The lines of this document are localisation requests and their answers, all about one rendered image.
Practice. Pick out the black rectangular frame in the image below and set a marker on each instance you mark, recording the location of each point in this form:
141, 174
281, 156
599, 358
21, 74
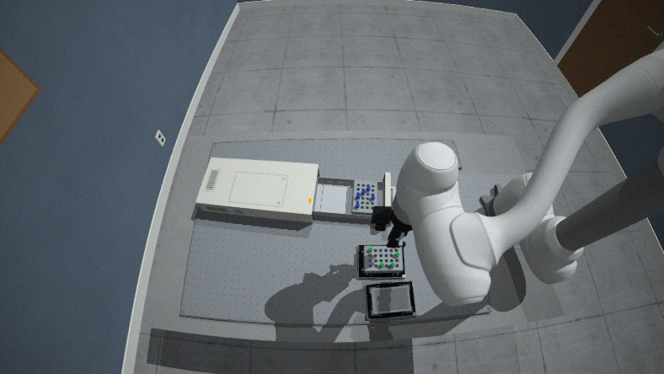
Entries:
371, 316

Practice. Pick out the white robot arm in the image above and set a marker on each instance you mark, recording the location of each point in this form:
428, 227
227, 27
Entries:
457, 250

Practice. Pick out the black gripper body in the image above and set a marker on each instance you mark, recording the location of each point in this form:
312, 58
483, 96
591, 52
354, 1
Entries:
401, 227

